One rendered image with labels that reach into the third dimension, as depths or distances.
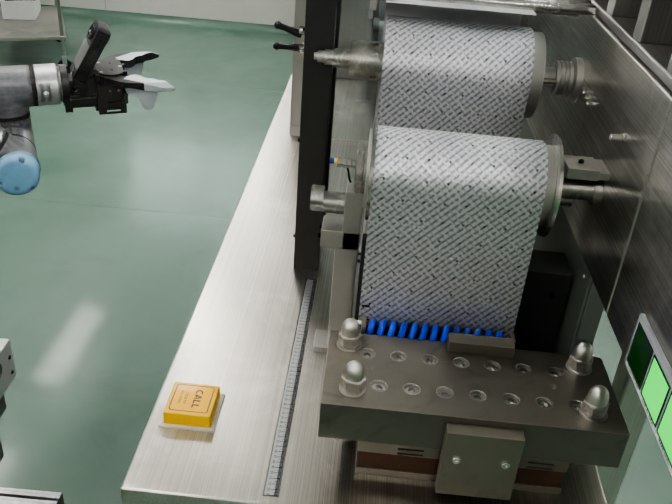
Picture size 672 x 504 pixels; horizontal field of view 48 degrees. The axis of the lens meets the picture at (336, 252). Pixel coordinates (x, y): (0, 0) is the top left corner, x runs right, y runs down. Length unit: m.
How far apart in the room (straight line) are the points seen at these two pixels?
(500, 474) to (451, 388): 0.13
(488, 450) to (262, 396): 0.37
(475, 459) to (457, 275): 0.26
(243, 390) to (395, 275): 0.31
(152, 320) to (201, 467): 1.85
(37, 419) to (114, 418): 0.23
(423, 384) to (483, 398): 0.08
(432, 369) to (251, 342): 0.36
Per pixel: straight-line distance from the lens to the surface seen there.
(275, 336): 1.32
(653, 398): 0.89
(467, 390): 1.05
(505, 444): 1.02
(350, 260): 1.19
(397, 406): 1.01
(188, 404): 1.15
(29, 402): 2.64
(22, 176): 1.39
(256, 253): 1.55
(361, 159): 1.06
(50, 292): 3.14
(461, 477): 1.06
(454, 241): 1.08
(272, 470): 1.09
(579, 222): 1.22
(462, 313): 1.15
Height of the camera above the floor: 1.70
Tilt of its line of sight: 30 degrees down
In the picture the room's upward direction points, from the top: 5 degrees clockwise
